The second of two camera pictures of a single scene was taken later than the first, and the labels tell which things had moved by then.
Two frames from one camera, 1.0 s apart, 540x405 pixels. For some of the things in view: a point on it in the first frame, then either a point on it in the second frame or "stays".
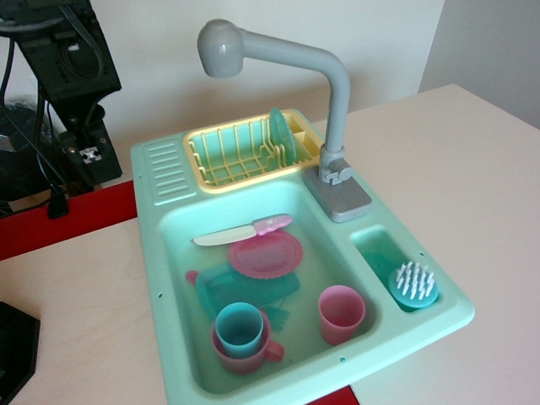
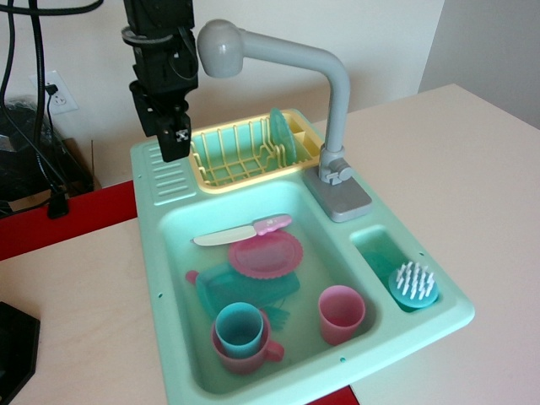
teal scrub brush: x=413 y=285 stays
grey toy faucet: x=221 y=46 stays
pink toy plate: x=267 y=256 stays
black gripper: x=65 y=48 -> x=165 y=72
